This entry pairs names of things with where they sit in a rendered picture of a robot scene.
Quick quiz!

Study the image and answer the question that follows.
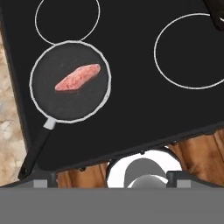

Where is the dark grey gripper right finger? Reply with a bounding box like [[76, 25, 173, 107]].
[[165, 170, 224, 189]]

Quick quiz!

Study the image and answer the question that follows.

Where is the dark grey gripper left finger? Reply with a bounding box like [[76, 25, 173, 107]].
[[0, 171, 57, 189]]

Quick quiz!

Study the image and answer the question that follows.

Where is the white and grey round object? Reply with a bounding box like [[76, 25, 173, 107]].
[[106, 149, 184, 189]]

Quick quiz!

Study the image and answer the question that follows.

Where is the black frying pan, silver rim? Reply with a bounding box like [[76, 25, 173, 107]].
[[17, 39, 113, 181]]

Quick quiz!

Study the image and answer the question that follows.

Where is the black hob with white rings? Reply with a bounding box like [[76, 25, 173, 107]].
[[0, 0, 224, 173]]

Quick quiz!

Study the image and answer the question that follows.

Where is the pink raw steak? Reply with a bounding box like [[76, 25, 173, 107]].
[[54, 63, 102, 93]]

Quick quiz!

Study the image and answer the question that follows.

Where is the dark brown pan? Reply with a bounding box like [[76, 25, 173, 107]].
[[202, 0, 224, 32]]

